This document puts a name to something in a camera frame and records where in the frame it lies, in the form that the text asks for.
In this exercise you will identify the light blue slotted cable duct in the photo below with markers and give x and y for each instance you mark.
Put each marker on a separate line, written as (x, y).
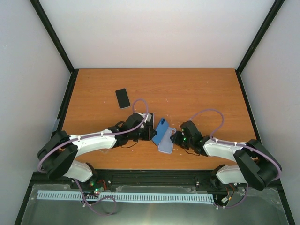
(126, 197)

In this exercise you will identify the small green led circuit board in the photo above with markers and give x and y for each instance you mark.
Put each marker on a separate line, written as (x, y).
(97, 188)

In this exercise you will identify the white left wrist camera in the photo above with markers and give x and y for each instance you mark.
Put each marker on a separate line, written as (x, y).
(149, 117)

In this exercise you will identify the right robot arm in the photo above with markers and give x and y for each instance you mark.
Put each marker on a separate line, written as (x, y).
(255, 166)

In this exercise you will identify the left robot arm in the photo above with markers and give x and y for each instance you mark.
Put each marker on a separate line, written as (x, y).
(58, 157)

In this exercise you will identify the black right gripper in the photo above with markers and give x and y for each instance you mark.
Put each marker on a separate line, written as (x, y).
(176, 140)

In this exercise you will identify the blue phone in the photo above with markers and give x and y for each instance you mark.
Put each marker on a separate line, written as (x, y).
(160, 131)

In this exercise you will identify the black phone face up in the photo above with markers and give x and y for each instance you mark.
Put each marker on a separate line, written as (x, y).
(122, 98)

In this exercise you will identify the black aluminium frame rail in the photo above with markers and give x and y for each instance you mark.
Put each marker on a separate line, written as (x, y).
(201, 180)

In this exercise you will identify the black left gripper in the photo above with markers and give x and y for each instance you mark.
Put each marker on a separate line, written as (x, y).
(148, 137)

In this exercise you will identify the lavender phone case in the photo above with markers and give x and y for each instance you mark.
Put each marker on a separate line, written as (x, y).
(166, 145)

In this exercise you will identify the clear magsafe phone case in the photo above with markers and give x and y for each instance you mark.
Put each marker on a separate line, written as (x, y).
(104, 150)

